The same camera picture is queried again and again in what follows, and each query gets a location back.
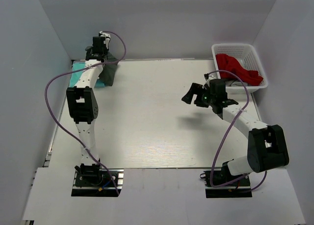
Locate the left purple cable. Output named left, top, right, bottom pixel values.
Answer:
left=44, top=31, right=127, bottom=197

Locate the dark grey t shirt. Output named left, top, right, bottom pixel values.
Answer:
left=99, top=52, right=118, bottom=86

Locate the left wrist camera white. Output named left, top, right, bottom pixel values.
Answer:
left=99, top=31, right=111, bottom=47

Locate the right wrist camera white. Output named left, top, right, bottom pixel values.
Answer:
left=204, top=73, right=216, bottom=86

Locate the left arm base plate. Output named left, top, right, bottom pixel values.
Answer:
left=71, top=164, right=124, bottom=197

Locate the folded teal t shirt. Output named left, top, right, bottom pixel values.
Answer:
left=69, top=61, right=105, bottom=88

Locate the white plastic basket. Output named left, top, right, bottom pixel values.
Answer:
left=211, top=43, right=268, bottom=93

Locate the red t shirt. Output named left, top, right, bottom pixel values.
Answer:
left=215, top=54, right=263, bottom=86

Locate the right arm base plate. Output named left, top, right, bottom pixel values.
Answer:
left=200, top=169, right=253, bottom=199

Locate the light grey t shirt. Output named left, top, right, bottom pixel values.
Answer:
left=224, top=79, right=251, bottom=87

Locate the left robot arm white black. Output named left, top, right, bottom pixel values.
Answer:
left=66, top=32, right=111, bottom=164

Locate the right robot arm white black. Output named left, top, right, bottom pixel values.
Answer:
left=182, top=79, right=289, bottom=188

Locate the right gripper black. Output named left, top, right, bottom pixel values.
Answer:
left=182, top=83, right=215, bottom=108

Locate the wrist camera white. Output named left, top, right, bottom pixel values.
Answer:
left=99, top=31, right=111, bottom=47
left=204, top=73, right=216, bottom=86

